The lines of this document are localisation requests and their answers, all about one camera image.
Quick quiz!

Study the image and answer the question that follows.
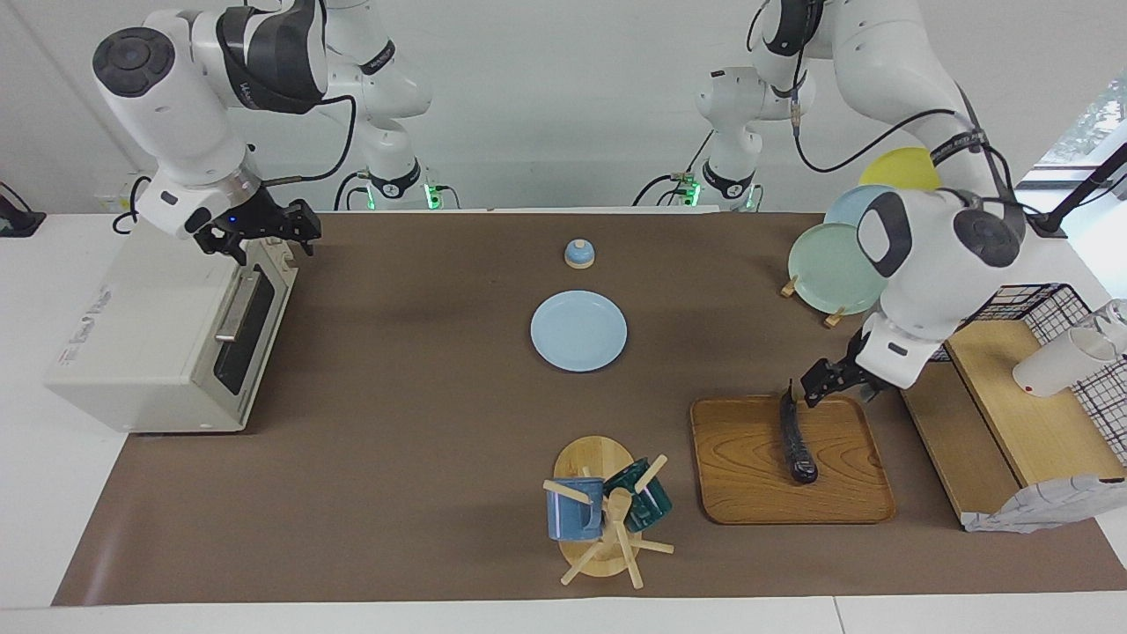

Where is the white power socket box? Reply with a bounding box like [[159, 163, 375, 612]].
[[92, 170, 152, 214]]

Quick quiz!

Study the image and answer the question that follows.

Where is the dark green mug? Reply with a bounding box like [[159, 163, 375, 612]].
[[603, 457, 674, 534]]

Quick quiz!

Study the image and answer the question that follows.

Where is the bright window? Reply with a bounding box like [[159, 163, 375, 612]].
[[1037, 70, 1127, 173]]

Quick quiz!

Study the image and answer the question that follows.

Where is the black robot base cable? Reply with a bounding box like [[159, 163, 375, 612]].
[[333, 170, 372, 212], [632, 132, 716, 208]]

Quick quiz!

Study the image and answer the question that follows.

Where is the black oven power cable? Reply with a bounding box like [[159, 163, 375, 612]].
[[112, 174, 152, 235]]

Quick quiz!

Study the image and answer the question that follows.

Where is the blue mug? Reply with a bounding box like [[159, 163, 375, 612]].
[[546, 476, 607, 542]]

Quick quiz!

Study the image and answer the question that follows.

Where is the wooden mug tree stand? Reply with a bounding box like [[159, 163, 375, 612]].
[[541, 435, 676, 589]]

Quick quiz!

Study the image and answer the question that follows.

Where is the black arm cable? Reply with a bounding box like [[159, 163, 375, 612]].
[[748, 0, 1027, 230], [261, 92, 357, 188]]

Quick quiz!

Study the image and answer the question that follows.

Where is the white cup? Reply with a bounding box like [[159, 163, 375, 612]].
[[1012, 328, 1119, 398]]

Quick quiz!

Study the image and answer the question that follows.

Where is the rectangular wooden tray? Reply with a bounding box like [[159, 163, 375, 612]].
[[689, 395, 897, 527]]

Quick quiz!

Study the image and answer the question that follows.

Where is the clear glass cup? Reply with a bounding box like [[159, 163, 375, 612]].
[[1092, 299, 1127, 355]]

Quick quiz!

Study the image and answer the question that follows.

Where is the wooden dish rack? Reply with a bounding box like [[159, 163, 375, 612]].
[[780, 275, 851, 329]]

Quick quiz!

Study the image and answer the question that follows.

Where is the dark purple eggplant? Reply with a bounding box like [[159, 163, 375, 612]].
[[778, 379, 820, 486]]

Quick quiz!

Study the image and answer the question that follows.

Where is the black wire basket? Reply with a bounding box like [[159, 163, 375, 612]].
[[929, 284, 1127, 468]]

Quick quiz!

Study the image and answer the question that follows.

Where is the brown table mat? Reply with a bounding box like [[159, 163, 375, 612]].
[[51, 210, 1127, 608]]

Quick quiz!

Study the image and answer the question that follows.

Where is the grey patterned cloth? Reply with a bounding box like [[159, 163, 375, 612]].
[[962, 474, 1127, 534]]

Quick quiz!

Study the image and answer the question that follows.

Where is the two-tier wooden shelf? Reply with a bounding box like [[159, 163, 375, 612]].
[[898, 319, 1127, 529]]

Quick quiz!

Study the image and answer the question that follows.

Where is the beige toaster oven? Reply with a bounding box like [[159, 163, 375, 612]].
[[44, 220, 298, 434]]

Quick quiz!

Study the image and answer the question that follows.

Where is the light blue plate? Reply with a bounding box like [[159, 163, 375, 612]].
[[823, 184, 899, 228], [529, 290, 629, 373]]

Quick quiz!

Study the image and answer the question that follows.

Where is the black camera stand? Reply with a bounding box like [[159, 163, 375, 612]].
[[1026, 141, 1127, 239]]

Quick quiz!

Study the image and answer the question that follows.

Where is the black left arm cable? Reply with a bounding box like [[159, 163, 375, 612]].
[[748, 0, 1027, 230]]

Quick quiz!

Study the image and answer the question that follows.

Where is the black clamp mount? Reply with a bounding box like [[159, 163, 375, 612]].
[[0, 181, 47, 239]]

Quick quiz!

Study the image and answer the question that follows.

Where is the pale green plate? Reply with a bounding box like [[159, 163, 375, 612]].
[[787, 222, 890, 316]]

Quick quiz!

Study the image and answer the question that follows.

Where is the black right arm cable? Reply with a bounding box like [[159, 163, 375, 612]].
[[261, 92, 357, 188]]

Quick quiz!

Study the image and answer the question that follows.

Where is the yellow plate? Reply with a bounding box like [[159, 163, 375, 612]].
[[858, 146, 943, 193]]

